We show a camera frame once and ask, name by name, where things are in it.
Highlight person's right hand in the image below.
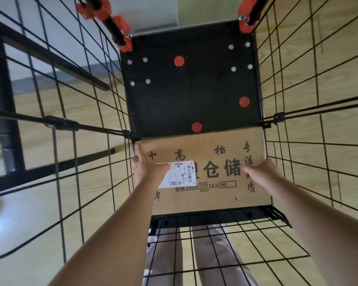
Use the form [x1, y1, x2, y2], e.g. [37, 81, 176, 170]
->
[242, 158, 284, 191]

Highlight person's left hand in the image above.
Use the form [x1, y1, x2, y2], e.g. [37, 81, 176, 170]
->
[130, 143, 171, 188]

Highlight large box with left label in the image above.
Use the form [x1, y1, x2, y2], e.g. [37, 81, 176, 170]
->
[132, 126, 272, 216]

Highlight black wire mesh cart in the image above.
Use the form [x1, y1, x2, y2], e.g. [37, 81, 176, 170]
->
[0, 0, 358, 286]

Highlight person's left forearm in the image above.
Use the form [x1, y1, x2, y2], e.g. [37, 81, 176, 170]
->
[47, 178, 167, 286]

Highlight person's right forearm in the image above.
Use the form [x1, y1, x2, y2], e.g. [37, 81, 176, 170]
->
[264, 175, 358, 286]

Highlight person's beige trousers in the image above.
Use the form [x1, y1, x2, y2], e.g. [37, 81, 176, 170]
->
[143, 223, 259, 286]

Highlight beige cabinet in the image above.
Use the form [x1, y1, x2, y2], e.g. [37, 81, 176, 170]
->
[177, 0, 242, 27]

